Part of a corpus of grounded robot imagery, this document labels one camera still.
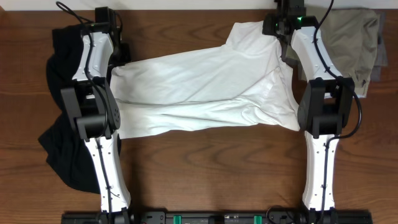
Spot khaki folded shorts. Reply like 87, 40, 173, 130
318, 8, 381, 98

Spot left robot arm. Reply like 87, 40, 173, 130
60, 31, 131, 217

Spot white t-shirt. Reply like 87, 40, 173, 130
111, 22, 299, 139

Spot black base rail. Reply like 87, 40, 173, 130
61, 207, 373, 224

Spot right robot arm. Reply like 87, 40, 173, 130
262, 14, 354, 212

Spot grey folded garment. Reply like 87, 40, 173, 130
371, 11, 388, 82

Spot black garment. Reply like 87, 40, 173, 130
38, 25, 100, 194

